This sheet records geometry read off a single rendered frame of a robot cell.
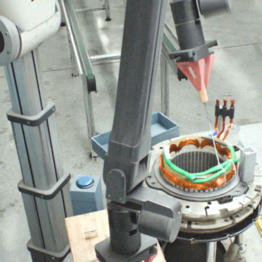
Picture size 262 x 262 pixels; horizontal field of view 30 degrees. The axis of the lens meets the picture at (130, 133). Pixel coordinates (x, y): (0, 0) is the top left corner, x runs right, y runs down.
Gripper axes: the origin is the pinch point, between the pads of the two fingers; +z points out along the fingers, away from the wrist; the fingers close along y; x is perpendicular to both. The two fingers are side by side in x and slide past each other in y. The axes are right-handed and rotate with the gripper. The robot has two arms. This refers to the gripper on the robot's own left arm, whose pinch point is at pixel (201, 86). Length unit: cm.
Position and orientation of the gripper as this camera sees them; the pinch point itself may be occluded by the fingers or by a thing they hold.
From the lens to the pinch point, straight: 112.7
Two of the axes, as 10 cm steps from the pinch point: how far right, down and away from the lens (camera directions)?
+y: 7.0, -3.7, 6.2
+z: 2.5, 9.3, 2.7
